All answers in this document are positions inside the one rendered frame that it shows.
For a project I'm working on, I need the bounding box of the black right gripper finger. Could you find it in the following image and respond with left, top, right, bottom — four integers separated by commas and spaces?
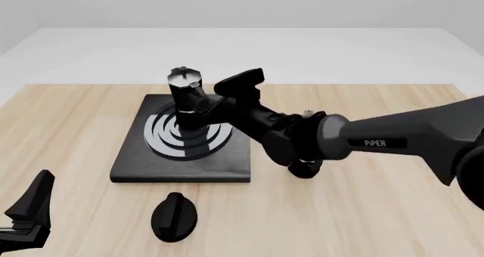
199, 94, 231, 115

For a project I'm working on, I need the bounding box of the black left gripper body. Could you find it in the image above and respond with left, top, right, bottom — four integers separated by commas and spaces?
0, 221, 51, 250

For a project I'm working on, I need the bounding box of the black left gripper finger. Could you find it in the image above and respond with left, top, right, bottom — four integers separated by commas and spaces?
4, 169, 55, 232

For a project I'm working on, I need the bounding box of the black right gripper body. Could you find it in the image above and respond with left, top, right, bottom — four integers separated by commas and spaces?
225, 96, 274, 137

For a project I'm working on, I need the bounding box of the black and silver moka pot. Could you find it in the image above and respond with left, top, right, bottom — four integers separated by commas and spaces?
167, 66, 213, 141

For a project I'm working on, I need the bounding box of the flat black stove plate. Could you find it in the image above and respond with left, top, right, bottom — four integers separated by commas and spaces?
110, 94, 252, 184

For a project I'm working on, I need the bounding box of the round black stove knob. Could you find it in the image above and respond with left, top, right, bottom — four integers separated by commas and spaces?
150, 191, 198, 243

